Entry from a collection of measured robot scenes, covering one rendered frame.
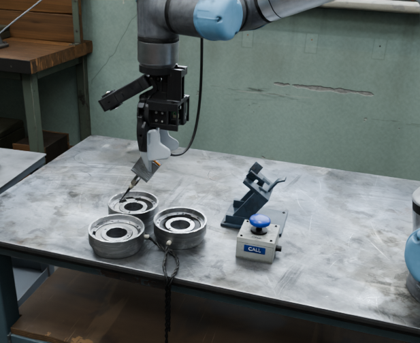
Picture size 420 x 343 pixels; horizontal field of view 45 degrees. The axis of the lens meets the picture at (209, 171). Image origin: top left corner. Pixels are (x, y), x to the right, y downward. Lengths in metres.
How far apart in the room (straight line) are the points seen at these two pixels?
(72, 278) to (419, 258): 0.89
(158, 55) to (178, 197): 0.39
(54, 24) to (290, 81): 1.22
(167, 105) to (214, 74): 1.66
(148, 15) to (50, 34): 1.91
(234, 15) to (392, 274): 0.54
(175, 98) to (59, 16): 1.86
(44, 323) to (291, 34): 1.75
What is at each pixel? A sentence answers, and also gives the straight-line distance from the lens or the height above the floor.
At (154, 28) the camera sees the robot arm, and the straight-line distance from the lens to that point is 0.90.
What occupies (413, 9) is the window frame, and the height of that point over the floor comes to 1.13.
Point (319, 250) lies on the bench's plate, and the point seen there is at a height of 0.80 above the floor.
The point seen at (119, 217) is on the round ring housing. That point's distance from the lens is 1.02.
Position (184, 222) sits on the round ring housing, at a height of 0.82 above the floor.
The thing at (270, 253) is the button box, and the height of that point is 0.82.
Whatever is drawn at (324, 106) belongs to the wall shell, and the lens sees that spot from 2.52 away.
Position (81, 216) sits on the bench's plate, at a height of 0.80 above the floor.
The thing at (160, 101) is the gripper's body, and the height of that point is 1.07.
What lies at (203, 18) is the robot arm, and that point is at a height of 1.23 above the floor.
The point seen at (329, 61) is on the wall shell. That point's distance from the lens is 2.47.
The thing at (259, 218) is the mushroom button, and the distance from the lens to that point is 0.94.
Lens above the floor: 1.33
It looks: 24 degrees down
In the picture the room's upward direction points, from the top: 2 degrees clockwise
